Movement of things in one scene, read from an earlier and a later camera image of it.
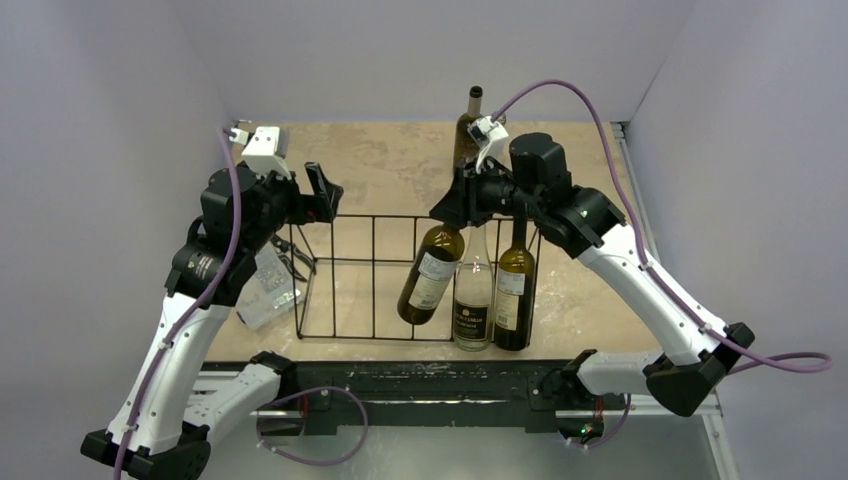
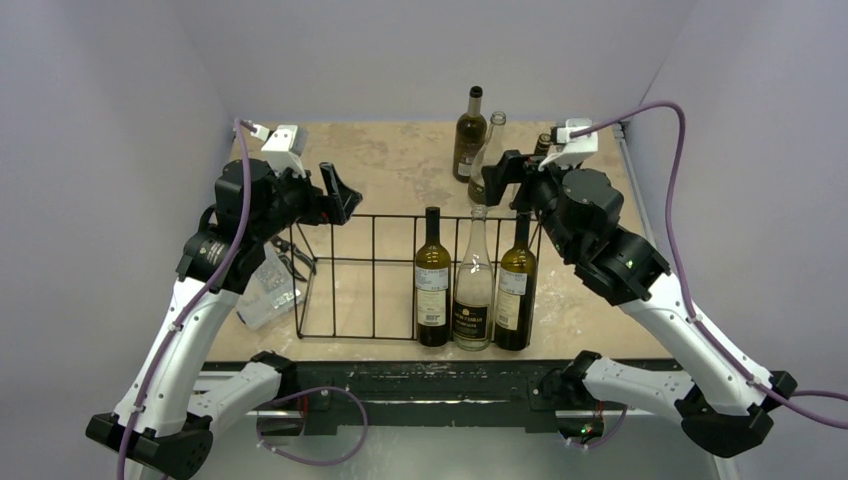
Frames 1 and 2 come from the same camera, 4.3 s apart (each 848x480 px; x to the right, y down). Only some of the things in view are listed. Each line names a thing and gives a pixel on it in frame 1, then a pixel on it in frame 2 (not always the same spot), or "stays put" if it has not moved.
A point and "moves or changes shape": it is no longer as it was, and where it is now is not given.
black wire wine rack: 415,277 stays put
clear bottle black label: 474,295 stays put
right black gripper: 469,196 -> 515,176
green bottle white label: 431,273 moves or changes shape
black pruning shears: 283,247 stays put
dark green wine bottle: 515,293 stays put
